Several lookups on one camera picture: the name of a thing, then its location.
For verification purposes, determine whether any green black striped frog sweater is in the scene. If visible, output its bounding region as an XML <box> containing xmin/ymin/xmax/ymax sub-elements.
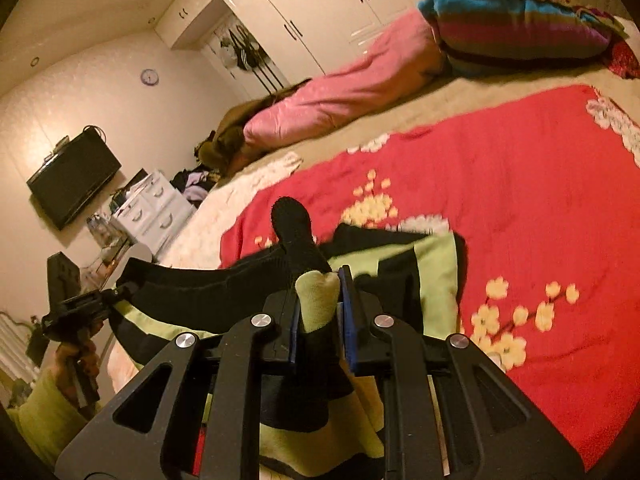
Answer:
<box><xmin>110</xmin><ymin>197</ymin><xmax>465</xmax><ymax>479</ymax></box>

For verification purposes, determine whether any green sleeved left forearm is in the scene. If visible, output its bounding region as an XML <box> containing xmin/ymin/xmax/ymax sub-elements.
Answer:
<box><xmin>6</xmin><ymin>370</ymin><xmax>102</xmax><ymax>470</ymax></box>

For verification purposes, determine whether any pile of dark clothes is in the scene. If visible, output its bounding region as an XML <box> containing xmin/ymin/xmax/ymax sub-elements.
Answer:
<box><xmin>170</xmin><ymin>165</ymin><xmax>220</xmax><ymax>208</ymax></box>

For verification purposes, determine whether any person's left hand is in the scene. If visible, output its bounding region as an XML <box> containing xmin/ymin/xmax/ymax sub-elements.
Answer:
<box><xmin>52</xmin><ymin>321</ymin><xmax>103</xmax><ymax>410</ymax></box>

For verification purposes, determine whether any cluttered side table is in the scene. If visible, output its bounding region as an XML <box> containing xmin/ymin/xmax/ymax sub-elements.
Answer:
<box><xmin>80</xmin><ymin>211</ymin><xmax>130</xmax><ymax>292</ymax></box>

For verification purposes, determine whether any white plastic drawer unit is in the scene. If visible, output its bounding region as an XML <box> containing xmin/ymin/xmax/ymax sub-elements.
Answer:
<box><xmin>111</xmin><ymin>170</ymin><xmax>196</xmax><ymax>259</ymax></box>

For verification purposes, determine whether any white peach plush blanket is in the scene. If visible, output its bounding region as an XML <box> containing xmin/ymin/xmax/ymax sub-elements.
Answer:
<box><xmin>106</xmin><ymin>151</ymin><xmax>303</xmax><ymax>393</ymax></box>

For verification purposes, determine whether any red floral blanket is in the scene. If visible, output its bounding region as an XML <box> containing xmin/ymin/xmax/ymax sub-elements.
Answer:
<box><xmin>220</xmin><ymin>86</ymin><xmax>639</xmax><ymax>466</ymax></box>

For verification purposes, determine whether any beige bed sheet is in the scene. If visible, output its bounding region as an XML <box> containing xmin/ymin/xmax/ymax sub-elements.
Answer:
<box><xmin>260</xmin><ymin>63</ymin><xmax>639</xmax><ymax>165</ymax></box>

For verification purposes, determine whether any white wardrobe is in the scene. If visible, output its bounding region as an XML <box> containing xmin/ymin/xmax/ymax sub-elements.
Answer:
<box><xmin>155</xmin><ymin>0</ymin><xmax>419</xmax><ymax>82</ymax></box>

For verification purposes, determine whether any pink quilt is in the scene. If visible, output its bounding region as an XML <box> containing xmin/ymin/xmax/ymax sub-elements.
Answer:
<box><xmin>243</xmin><ymin>9</ymin><xmax>445</xmax><ymax>152</ymax></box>

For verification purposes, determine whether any striped colourful pillow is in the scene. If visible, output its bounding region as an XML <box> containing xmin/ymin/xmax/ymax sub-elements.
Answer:
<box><xmin>418</xmin><ymin>0</ymin><xmax>639</xmax><ymax>79</ymax></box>

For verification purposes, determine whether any black wall television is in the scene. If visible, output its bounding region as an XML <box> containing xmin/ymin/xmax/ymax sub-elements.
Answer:
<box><xmin>27</xmin><ymin>125</ymin><xmax>122</xmax><ymax>231</ymax></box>

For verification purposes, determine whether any round wall clock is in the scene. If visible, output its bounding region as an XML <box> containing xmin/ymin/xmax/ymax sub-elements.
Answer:
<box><xmin>140</xmin><ymin>68</ymin><xmax>160</xmax><ymax>87</ymax></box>

